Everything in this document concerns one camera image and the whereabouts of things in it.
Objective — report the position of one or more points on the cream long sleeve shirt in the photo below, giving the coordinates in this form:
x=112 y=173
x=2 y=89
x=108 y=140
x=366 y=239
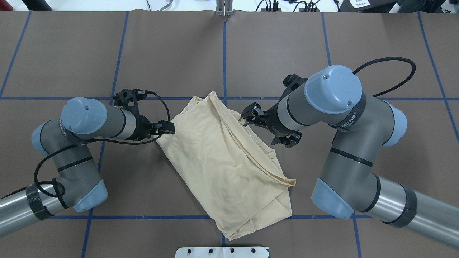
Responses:
x=233 y=174

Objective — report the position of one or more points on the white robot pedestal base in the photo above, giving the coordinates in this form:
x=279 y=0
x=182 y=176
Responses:
x=223 y=252

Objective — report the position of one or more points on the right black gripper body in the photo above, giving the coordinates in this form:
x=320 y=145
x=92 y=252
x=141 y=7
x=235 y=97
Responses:
x=271 y=119

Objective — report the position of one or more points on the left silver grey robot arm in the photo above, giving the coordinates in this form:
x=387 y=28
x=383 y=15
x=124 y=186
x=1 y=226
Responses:
x=68 y=176

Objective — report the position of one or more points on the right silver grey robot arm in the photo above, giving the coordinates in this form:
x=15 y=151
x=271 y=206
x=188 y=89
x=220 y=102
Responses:
x=364 y=125

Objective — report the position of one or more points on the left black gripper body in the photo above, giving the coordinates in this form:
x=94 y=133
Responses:
x=144 y=128

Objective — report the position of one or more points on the aluminium frame post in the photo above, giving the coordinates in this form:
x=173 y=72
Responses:
x=224 y=8

